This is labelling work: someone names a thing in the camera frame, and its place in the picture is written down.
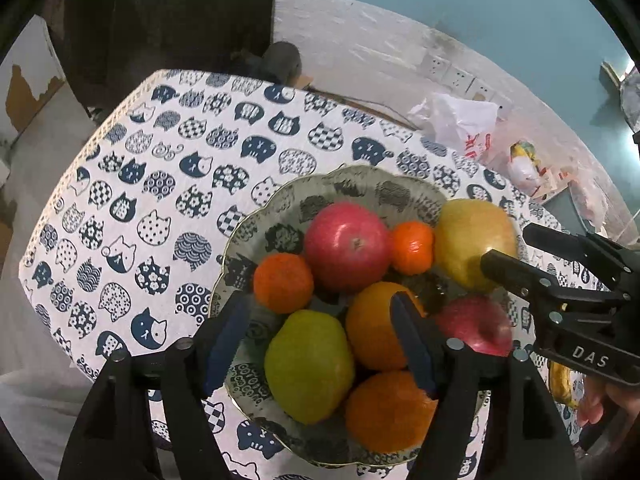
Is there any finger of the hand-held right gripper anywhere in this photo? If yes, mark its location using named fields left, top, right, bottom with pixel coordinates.
left=522, top=222, right=640, bottom=292
left=480, top=248, right=571, bottom=332

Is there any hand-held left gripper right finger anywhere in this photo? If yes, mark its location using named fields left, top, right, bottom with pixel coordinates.
left=390, top=291, right=573, bottom=480

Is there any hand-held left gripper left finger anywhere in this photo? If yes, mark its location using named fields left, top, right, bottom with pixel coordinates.
left=57, top=290, right=253, bottom=480

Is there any large orange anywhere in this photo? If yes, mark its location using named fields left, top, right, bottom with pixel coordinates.
left=345, top=370, right=440, bottom=453
left=345, top=281, right=426, bottom=372

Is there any yellow apple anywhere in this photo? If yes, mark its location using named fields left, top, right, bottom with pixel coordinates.
left=432, top=198, right=521, bottom=293

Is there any red apple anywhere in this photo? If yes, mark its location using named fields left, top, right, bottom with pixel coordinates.
left=434, top=294, right=515, bottom=357
left=303, top=201, right=393, bottom=293

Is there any small tangerine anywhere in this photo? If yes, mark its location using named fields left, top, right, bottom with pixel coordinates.
left=390, top=221, right=435, bottom=276
left=253, top=252, right=315, bottom=315

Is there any yellow-green pear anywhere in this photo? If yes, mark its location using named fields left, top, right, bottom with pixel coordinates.
left=264, top=309, right=356, bottom=426

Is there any clear glass bowl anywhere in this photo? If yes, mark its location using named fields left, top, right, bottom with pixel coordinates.
left=209, top=164, right=526, bottom=468

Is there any person's right hand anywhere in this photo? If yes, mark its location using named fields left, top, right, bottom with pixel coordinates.
left=575, top=375, right=608, bottom=428

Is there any spotted yellow banana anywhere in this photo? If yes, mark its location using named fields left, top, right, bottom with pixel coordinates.
left=547, top=360, right=583, bottom=408

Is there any clear bag of candies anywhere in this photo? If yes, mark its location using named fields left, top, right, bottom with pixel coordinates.
left=507, top=140, right=546, bottom=196

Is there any white plastic bag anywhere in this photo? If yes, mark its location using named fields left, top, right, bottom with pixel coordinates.
left=407, top=92, right=501, bottom=166

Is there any cat print tablecloth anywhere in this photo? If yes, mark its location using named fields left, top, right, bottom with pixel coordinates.
left=19, top=69, right=611, bottom=480

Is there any white power strip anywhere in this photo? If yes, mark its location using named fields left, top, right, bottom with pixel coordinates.
left=420, top=52, right=496, bottom=103

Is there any grey rounded object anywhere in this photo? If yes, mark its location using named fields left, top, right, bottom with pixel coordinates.
left=232, top=41, right=303, bottom=83

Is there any dark wooden cabinet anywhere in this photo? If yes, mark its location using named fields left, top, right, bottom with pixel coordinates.
left=60, top=0, right=278, bottom=111

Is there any torn white cardboard box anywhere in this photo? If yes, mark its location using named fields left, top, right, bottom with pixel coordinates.
left=0, top=14, right=68, bottom=151

